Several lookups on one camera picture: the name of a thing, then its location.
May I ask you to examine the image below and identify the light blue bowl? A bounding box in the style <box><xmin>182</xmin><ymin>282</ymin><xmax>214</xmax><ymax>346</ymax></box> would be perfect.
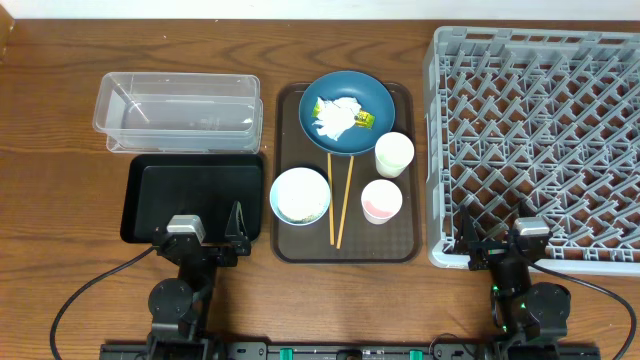
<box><xmin>269</xmin><ymin>167</ymin><xmax>330</xmax><ymax>226</ymax></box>

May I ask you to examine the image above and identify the white cup pink inside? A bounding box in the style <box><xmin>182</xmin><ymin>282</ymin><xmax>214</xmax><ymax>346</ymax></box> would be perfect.
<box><xmin>361</xmin><ymin>179</ymin><xmax>403</xmax><ymax>225</ymax></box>

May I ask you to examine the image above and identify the white cup green inside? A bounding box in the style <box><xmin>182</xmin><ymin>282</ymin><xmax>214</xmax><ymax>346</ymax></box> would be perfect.
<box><xmin>374</xmin><ymin>132</ymin><xmax>415</xmax><ymax>178</ymax></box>

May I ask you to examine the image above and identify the white tissue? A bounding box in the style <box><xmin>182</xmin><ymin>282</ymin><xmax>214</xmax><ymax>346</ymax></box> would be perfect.
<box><xmin>312</xmin><ymin>97</ymin><xmax>362</xmax><ymax>141</ymax></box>

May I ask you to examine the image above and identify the yellow green snack wrapper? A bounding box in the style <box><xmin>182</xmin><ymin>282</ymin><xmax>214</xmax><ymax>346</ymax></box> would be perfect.
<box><xmin>311</xmin><ymin>97</ymin><xmax>376</xmax><ymax>131</ymax></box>

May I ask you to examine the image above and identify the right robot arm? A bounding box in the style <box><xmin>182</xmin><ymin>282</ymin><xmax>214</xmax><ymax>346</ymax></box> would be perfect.
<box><xmin>455</xmin><ymin>206</ymin><xmax>571</xmax><ymax>359</ymax></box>

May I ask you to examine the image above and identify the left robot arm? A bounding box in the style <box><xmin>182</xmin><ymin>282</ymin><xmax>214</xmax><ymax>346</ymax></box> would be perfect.
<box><xmin>147</xmin><ymin>201</ymin><xmax>252</xmax><ymax>359</ymax></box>

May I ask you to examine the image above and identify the grey plastic dishwasher rack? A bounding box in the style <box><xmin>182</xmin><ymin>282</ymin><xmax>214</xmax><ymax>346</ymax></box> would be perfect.
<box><xmin>423</xmin><ymin>26</ymin><xmax>639</xmax><ymax>276</ymax></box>

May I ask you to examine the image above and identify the clear plastic waste bin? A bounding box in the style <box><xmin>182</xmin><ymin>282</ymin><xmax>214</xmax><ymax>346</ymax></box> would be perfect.
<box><xmin>93</xmin><ymin>72</ymin><xmax>263</xmax><ymax>154</ymax></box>

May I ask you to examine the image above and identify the black plastic tray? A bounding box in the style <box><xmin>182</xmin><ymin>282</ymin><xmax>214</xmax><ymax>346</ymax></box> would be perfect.
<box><xmin>120</xmin><ymin>154</ymin><xmax>264</xmax><ymax>243</ymax></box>

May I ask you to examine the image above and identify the brown serving tray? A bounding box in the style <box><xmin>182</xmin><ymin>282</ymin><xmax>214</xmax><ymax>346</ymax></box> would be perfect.
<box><xmin>271</xmin><ymin>83</ymin><xmax>422</xmax><ymax>264</ymax></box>

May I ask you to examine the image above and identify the left wooden chopstick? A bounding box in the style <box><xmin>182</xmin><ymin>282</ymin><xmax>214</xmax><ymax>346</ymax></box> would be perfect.
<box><xmin>327</xmin><ymin>153</ymin><xmax>335</xmax><ymax>246</ymax></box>

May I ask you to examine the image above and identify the wooden chopstick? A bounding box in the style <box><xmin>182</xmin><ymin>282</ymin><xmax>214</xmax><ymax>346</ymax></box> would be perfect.
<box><xmin>336</xmin><ymin>155</ymin><xmax>354</xmax><ymax>250</ymax></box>
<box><xmin>327</xmin><ymin>153</ymin><xmax>335</xmax><ymax>246</ymax></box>

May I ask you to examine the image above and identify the right wooden chopstick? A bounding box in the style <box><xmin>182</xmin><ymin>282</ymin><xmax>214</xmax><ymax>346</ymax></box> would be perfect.
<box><xmin>336</xmin><ymin>155</ymin><xmax>354</xmax><ymax>250</ymax></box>

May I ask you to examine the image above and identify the dark blue plate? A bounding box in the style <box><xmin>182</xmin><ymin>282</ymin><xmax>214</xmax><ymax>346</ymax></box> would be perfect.
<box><xmin>299</xmin><ymin>70</ymin><xmax>396</xmax><ymax>156</ymax></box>

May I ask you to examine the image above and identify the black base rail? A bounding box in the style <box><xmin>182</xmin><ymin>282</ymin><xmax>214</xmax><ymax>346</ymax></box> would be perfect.
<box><xmin>99</xmin><ymin>342</ymin><xmax>601</xmax><ymax>360</ymax></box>

